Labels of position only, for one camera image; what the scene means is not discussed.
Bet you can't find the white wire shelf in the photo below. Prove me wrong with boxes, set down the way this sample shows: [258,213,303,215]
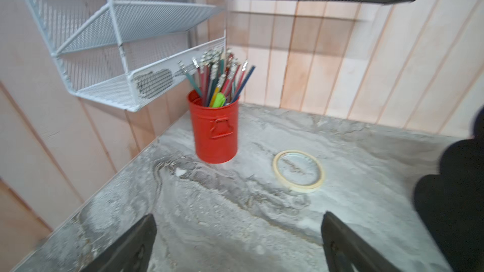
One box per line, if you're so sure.
[26,0,226,112]

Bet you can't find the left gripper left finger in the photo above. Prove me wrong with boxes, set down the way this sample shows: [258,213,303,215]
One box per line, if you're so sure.
[82,214,157,271]

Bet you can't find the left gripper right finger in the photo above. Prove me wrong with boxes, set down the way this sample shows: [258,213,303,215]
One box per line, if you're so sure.
[321,212,399,271]

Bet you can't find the pens in cup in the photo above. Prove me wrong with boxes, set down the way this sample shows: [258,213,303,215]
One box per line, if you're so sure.
[177,49,256,109]

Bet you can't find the red pen cup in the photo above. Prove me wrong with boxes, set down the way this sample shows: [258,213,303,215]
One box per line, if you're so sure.
[187,90,239,164]

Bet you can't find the black drawer cabinet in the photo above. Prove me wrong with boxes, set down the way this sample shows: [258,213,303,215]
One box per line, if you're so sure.
[413,111,483,271]

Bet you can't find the tape roll on table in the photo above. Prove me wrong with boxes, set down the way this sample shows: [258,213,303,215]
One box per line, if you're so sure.
[272,150,326,193]

